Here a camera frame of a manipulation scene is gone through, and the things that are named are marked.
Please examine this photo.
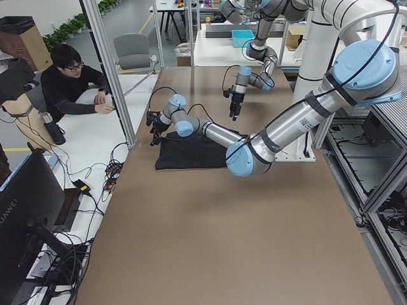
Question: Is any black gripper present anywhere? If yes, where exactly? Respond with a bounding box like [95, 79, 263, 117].
[150, 119, 170, 146]
[229, 92, 245, 121]

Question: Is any black t-shirt with logo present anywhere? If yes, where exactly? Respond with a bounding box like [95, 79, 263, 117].
[155, 128, 252, 171]

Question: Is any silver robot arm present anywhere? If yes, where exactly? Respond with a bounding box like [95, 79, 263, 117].
[146, 1, 406, 177]
[219, 1, 309, 120]

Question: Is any power strip with red switches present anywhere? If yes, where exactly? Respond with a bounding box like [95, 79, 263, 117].
[103, 177, 117, 193]

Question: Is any blue plastic bin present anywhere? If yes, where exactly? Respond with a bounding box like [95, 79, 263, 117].
[231, 29, 254, 48]

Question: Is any black power adapter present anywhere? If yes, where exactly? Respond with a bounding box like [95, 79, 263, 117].
[72, 179, 90, 196]

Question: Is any grey office chair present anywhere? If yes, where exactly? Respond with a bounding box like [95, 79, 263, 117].
[113, 33, 153, 74]

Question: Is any seated person in black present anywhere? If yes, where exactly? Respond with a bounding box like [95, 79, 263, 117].
[40, 44, 113, 122]

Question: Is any black water bottle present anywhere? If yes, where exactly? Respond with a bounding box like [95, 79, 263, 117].
[39, 112, 66, 145]

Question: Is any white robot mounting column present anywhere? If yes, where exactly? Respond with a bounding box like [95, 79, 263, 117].
[276, 9, 338, 162]

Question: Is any black computer monitor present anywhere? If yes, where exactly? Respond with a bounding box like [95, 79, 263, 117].
[1, 149, 78, 304]

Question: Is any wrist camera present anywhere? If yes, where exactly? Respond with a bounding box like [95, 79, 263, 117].
[223, 89, 231, 98]
[146, 111, 161, 126]

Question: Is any green handled reach grabber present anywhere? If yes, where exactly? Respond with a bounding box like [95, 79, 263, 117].
[101, 55, 158, 114]

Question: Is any aluminium frame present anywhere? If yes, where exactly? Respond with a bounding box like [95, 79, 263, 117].
[79, 0, 137, 148]

